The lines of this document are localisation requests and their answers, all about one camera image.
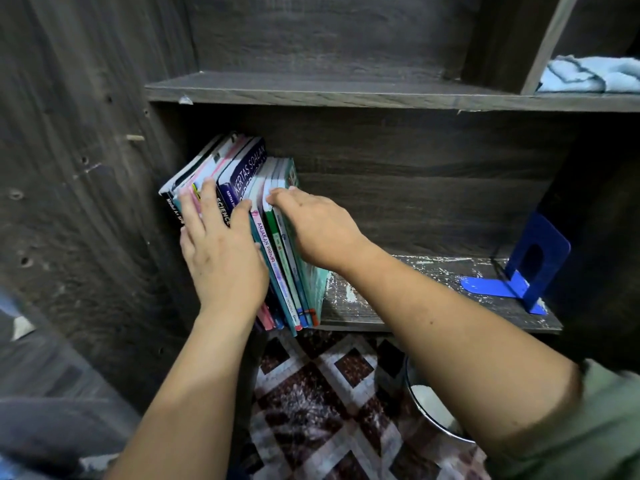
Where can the person's right hand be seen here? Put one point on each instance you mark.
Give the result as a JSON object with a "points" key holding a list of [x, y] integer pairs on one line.
{"points": [[320, 229]]}

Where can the person's left hand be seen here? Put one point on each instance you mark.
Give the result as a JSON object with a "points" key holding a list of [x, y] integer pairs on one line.
{"points": [[225, 264]]}

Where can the person's left thumb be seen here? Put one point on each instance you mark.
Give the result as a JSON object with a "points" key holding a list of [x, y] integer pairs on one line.
{"points": [[242, 214]]}

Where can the person's right fingers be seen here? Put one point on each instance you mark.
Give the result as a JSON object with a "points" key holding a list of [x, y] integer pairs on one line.
{"points": [[290, 199]]}

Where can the person's left middle finger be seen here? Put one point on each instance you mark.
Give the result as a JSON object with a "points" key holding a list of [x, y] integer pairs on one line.
{"points": [[191, 212]]}

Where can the row of books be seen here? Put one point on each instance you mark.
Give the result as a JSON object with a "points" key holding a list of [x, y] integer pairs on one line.
{"points": [[287, 274]]}

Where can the person's left forearm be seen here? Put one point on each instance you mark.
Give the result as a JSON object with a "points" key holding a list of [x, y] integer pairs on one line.
{"points": [[195, 394]]}

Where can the person's right forearm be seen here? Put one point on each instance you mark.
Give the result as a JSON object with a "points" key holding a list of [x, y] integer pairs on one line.
{"points": [[450, 344]]}

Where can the small wooden dowel peg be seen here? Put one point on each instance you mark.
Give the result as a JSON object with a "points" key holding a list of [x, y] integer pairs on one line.
{"points": [[135, 137]]}

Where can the dark wooden shelf unit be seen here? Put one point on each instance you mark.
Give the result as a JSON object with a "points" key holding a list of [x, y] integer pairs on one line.
{"points": [[400, 204]]}

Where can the brown white patterned rug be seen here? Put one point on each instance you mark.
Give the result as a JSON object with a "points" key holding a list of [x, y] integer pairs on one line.
{"points": [[320, 399]]}

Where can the round metal bucket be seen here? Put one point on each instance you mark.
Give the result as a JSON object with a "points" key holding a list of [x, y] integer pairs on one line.
{"points": [[431, 405]]}

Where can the blue metal bookend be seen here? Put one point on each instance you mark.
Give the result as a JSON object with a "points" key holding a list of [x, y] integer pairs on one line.
{"points": [[554, 240]]}

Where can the light blue cloth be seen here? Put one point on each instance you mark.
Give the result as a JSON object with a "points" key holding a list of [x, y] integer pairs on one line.
{"points": [[595, 74]]}

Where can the person's green shirt sleeve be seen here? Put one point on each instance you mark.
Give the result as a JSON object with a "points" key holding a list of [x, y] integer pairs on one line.
{"points": [[590, 429]]}

